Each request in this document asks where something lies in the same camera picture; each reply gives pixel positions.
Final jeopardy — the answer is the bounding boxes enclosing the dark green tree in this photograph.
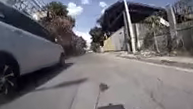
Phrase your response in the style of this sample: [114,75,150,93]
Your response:
[88,25,107,54]

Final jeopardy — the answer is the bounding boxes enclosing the row of trees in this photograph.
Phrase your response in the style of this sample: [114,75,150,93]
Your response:
[37,0,90,60]

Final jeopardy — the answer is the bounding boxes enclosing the grey utility pole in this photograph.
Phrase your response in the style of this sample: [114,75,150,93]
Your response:
[121,0,138,55]

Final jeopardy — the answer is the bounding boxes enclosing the grey concrete road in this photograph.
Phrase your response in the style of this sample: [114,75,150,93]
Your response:
[0,43,193,109]

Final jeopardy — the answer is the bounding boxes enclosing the building with dark roof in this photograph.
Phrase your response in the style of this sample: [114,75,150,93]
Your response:
[97,0,170,54]

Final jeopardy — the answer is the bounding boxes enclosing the small thin tree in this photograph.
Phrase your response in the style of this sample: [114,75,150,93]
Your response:
[143,14,167,55]

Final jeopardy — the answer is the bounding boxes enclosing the white car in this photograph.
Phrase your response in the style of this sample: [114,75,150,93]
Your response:
[0,0,70,97]

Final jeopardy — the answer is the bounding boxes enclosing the grey concrete pavement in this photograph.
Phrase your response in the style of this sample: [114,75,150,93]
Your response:
[114,44,193,83]

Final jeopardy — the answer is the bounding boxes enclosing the concrete post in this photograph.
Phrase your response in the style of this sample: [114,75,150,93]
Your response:
[164,2,180,50]

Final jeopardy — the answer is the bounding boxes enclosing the grey concrete wall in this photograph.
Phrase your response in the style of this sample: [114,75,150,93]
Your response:
[133,16,193,60]

